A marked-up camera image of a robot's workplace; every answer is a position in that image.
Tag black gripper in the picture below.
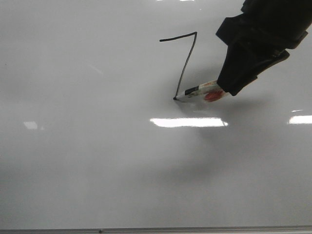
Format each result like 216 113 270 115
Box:
216 0 312 96

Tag black white whiteboard marker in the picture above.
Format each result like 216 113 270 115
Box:
173 80 229 102

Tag white whiteboard with aluminium frame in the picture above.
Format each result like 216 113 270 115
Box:
0 0 312 229

